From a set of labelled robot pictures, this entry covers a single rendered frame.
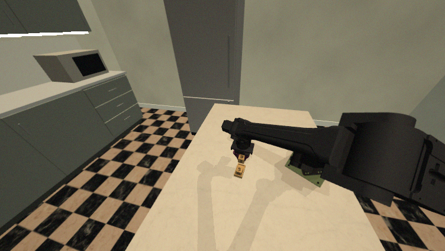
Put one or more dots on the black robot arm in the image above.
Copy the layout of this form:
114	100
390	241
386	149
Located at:
379	155

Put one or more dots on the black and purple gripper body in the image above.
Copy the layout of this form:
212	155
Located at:
242	147

